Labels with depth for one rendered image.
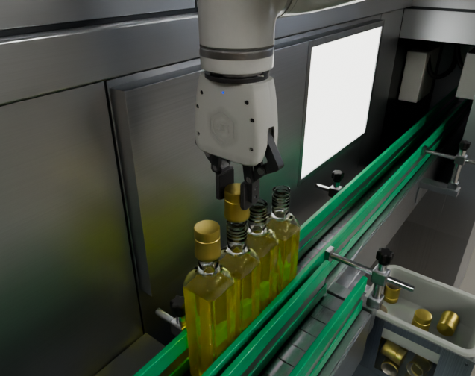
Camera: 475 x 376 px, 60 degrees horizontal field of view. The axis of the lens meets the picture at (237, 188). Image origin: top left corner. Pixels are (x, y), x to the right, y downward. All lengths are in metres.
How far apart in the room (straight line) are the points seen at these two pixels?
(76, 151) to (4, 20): 0.16
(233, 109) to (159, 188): 0.20
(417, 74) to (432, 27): 0.22
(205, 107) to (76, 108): 0.16
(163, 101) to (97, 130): 0.10
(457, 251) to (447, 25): 0.79
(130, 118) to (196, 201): 0.21
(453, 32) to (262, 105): 1.10
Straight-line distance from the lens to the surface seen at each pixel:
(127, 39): 0.55
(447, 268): 1.79
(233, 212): 0.55
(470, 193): 1.62
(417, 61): 1.66
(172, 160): 0.62
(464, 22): 1.49
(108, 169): 0.59
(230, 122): 0.48
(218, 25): 0.45
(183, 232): 0.70
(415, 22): 1.53
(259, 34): 0.45
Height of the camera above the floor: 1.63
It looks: 29 degrees down
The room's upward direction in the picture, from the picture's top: straight up
